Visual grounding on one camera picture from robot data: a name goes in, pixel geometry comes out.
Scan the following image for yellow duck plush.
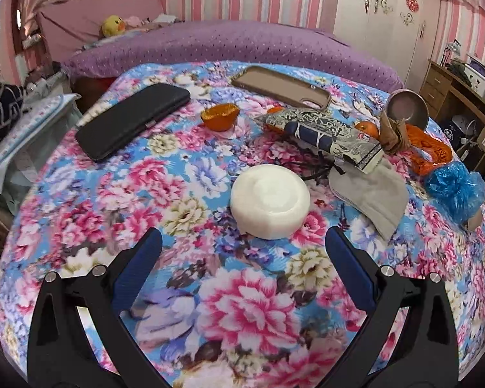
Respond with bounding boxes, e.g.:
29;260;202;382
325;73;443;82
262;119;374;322
101;15;126;37

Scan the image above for blue plastic bag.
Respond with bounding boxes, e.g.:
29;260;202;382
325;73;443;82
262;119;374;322
424;162;485;225

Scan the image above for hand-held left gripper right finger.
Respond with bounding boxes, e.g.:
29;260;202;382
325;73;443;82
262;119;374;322
324;226;459;388

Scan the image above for orange plastic bag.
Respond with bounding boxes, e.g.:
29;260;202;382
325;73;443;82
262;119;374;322
404;124;453;176

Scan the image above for pink headboard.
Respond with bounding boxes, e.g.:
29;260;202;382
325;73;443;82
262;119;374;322
36;0;166;59

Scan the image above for brown paper wrapper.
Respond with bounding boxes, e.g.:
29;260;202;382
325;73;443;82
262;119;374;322
379;109;411;155

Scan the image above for desk lamp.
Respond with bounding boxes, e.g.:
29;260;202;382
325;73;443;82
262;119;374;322
442;39;461;65

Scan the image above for grey face mask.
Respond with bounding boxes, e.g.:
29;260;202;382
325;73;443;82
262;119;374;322
328;158;409;241

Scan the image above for orange peel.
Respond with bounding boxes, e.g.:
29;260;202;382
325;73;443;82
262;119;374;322
201;104;240;132

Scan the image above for floral cloth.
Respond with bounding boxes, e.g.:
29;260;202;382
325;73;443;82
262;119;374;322
0;60;485;388

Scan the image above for cream wardrobe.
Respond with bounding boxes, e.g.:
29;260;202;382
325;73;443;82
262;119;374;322
333;0;453;85

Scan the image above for white round container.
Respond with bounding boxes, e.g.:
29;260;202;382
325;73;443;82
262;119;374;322
230;164;311;240

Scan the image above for pink plush toy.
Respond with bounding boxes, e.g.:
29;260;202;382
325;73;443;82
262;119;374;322
123;16;152;29

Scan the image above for black cord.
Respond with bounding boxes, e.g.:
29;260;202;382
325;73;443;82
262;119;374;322
297;150;346;182

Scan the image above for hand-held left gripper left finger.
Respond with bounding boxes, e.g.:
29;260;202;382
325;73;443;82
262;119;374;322
27;227;164;388

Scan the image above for patterned snack packet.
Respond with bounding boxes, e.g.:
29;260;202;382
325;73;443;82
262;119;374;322
254;107;384;174

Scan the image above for brown phone case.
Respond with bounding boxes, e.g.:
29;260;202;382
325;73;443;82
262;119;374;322
231;66;332;110

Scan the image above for black and white cloth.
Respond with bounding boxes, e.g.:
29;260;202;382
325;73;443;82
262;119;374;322
0;83;25;146

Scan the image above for purple dotted bedspread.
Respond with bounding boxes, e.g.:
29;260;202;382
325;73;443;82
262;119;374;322
60;21;405;90

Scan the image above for tangerine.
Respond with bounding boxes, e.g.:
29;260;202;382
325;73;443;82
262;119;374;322
355;121;380;139

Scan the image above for black wallet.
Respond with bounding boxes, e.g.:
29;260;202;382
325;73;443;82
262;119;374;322
75;83;191;162

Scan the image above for wooden desk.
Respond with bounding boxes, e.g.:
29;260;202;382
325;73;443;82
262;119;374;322
418;59;485;170

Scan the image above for pink metal cup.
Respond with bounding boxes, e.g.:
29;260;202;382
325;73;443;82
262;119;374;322
387;90;429;128

